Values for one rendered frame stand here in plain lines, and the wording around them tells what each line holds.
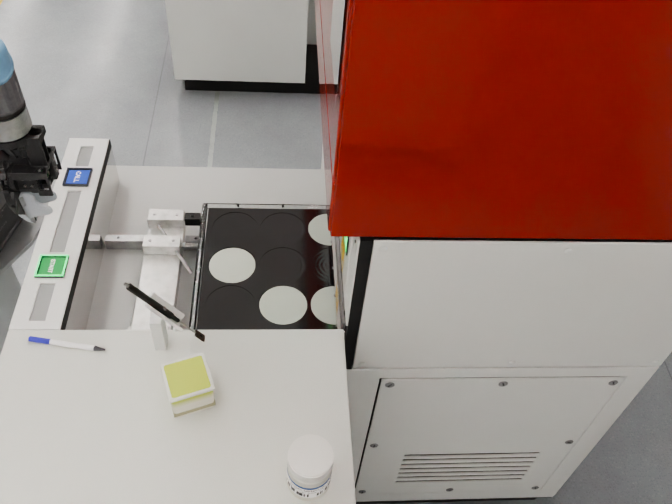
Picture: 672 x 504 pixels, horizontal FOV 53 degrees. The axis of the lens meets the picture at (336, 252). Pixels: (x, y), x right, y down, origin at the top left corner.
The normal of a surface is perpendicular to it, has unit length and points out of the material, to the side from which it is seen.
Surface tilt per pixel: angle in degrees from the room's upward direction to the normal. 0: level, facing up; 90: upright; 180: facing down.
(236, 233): 0
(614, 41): 90
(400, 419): 90
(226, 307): 0
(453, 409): 90
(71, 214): 0
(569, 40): 90
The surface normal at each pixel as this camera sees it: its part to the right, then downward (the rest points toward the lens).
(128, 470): 0.07, -0.66
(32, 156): 0.05, 0.76
